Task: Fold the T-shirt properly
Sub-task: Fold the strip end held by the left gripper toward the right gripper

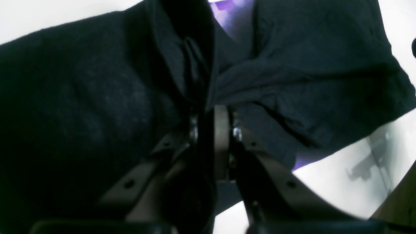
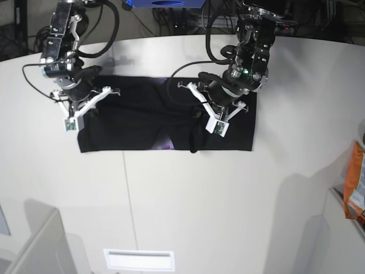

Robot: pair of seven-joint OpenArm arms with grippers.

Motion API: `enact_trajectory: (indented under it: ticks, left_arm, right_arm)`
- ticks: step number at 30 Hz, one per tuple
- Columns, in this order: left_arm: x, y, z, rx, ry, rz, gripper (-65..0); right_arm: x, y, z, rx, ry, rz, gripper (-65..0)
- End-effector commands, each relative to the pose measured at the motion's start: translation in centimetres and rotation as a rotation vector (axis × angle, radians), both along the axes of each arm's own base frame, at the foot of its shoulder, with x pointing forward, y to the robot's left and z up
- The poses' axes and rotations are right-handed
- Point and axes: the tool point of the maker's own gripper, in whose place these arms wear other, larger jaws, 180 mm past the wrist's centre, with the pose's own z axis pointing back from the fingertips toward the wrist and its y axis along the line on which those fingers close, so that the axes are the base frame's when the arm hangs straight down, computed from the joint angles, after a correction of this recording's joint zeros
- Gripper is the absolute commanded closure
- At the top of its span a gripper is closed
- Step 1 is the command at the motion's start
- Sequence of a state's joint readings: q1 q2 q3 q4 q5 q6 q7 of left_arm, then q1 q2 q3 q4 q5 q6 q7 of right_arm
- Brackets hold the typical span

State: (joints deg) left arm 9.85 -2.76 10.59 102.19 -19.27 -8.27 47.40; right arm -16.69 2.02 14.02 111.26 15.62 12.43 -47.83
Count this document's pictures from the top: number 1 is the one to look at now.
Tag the black T-shirt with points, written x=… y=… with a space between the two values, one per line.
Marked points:
x=84 y=102

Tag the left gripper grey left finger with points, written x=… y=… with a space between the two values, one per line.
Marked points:
x=165 y=194

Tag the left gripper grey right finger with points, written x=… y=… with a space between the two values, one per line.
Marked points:
x=275 y=200

